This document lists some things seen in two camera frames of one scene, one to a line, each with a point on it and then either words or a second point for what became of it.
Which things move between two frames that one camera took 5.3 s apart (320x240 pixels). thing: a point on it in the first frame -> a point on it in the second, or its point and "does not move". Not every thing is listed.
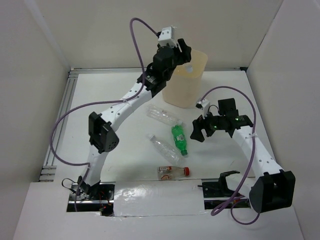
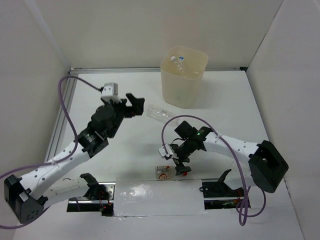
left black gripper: (185, 55) -> (137, 108)
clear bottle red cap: (167, 173) does not move
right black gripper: (198, 124) -> (180, 168)
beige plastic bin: (182, 87) does not move
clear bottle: (163, 115) does not move
